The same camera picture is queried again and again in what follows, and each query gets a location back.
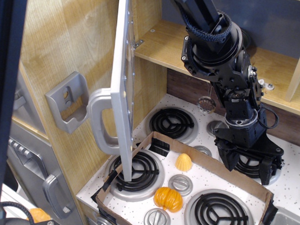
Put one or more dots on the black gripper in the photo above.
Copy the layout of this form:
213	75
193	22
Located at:
246	130

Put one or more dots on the grey microwave door with handle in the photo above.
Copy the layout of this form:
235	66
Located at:
119	97

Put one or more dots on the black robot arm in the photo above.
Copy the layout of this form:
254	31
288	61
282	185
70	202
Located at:
213	50

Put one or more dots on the back right stove burner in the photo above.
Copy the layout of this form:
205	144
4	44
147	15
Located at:
248	163

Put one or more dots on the stove burner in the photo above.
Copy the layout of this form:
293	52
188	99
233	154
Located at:
216	207
176	123
147	177
248	163

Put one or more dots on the grey back stove knob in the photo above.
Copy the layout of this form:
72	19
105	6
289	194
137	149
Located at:
203	149

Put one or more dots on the grey stove knob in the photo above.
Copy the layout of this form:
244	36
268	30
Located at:
181	183
203	149
216	124
157	217

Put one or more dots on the grey rear stove knob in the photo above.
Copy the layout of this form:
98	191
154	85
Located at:
216	124

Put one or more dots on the front right stove burner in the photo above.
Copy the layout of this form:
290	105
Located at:
216	207

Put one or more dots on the yellow toy lemon half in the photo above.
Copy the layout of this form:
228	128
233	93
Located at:
183	162

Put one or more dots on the grey centre stove knob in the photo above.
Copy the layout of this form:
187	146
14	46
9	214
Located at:
181	183

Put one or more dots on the white plastic shelf clip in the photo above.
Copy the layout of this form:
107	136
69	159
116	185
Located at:
267	86

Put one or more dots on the back left stove burner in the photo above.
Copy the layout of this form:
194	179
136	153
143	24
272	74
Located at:
176	123

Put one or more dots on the orange toy pumpkin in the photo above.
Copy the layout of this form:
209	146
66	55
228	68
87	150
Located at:
168	199

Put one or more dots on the brown cardboard fence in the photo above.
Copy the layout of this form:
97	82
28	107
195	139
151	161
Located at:
206	173

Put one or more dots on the front left stove burner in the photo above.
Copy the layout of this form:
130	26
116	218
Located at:
147	177

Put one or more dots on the grey front stove knob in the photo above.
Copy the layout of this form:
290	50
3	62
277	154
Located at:
157	217

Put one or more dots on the grey oven knob bottom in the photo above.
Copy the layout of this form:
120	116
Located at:
103	221

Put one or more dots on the grey ice dispenser panel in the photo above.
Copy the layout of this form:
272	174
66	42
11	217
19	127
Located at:
30	160

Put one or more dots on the orange toy at bottom left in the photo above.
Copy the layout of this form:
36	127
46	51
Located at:
39	215

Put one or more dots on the grey wall phone holder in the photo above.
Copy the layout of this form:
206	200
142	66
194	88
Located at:
63	96

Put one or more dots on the grey fridge lower door handle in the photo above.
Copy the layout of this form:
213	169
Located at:
49	186

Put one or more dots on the grey fridge door handle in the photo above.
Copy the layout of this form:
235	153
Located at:
19	100
49	186

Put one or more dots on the grey fridge upper door handle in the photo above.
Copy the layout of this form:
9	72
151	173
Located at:
19	100

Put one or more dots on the black aluminium frame post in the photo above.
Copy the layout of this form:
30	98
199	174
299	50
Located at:
12	16

